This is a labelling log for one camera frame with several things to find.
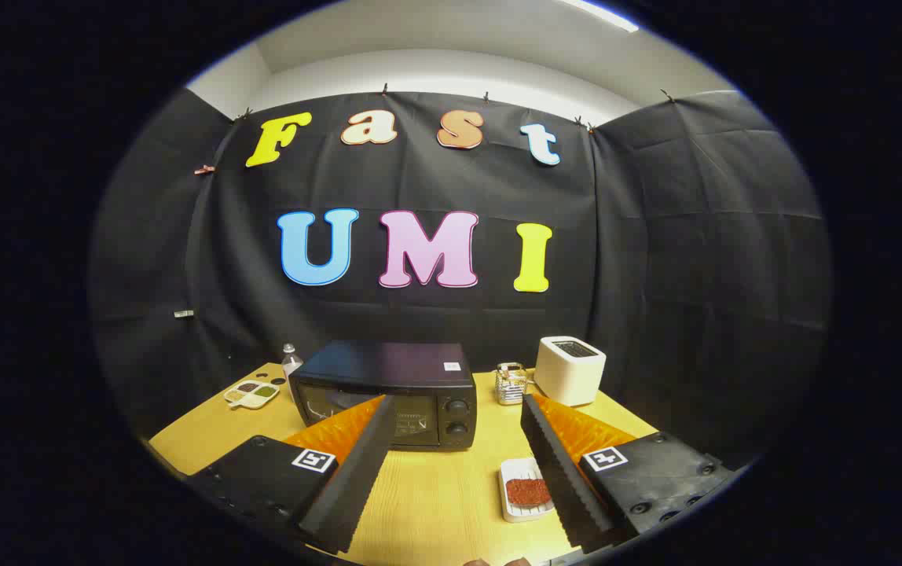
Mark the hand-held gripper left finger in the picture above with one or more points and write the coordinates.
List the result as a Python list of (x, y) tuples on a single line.
[(357, 479)]

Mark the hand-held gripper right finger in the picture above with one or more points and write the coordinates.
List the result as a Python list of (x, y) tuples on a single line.
[(557, 464)]

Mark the red meat piece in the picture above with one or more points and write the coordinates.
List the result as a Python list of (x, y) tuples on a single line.
[(526, 493)]

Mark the black toaster oven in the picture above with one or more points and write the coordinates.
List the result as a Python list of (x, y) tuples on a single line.
[(388, 365)]

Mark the white pop-up toaster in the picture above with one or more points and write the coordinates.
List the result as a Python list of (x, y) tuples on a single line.
[(569, 377)]

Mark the white rectangular tray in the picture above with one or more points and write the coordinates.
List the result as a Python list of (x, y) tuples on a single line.
[(515, 468)]

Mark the clear plastic bottle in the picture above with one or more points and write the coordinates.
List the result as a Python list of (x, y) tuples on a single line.
[(291, 363)]

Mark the white divided spice dish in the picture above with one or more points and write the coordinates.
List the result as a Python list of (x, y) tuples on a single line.
[(251, 393)]

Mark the black backdrop cloth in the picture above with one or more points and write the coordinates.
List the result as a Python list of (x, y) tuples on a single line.
[(639, 236)]

